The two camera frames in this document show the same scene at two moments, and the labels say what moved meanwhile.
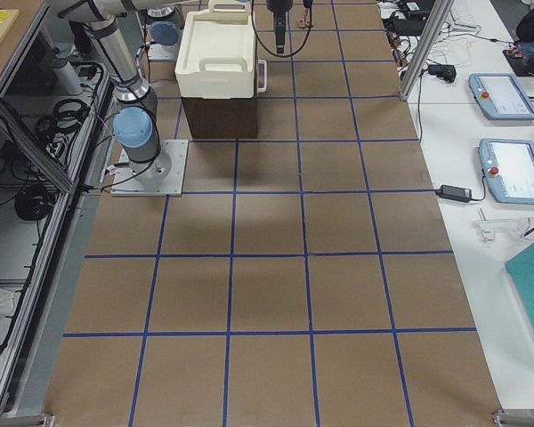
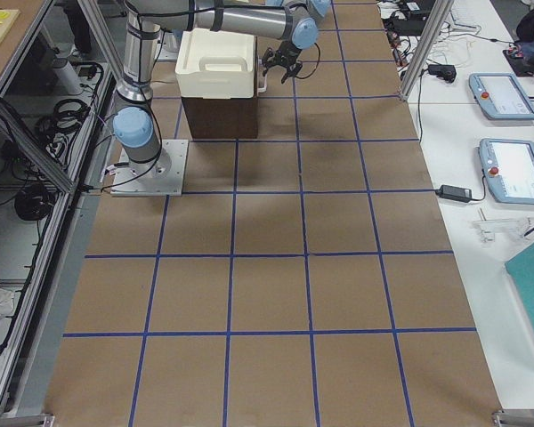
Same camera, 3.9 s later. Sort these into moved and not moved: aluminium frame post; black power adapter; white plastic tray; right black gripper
Moved: right black gripper
Not moved: aluminium frame post; black power adapter; white plastic tray
